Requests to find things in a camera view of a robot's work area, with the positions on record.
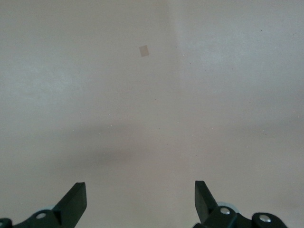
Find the brown square tape patch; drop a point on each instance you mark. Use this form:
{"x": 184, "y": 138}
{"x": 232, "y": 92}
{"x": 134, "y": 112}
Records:
{"x": 144, "y": 51}

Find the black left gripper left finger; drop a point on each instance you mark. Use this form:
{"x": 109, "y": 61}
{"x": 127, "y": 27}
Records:
{"x": 71, "y": 206}

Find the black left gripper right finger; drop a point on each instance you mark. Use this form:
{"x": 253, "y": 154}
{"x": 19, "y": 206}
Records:
{"x": 204, "y": 204}

